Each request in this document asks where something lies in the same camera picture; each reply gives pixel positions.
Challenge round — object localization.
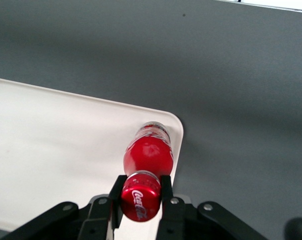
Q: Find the white plastic tray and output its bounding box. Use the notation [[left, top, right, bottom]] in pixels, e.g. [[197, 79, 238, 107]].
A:
[[0, 77, 186, 240]]

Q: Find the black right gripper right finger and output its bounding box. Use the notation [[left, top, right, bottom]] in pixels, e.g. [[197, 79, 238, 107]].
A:
[[156, 174, 270, 240]]

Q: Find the red coke bottle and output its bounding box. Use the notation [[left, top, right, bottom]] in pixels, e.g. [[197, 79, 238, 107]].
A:
[[119, 120, 174, 223]]

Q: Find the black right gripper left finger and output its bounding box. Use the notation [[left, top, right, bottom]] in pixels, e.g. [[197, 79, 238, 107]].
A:
[[0, 174, 128, 240]]

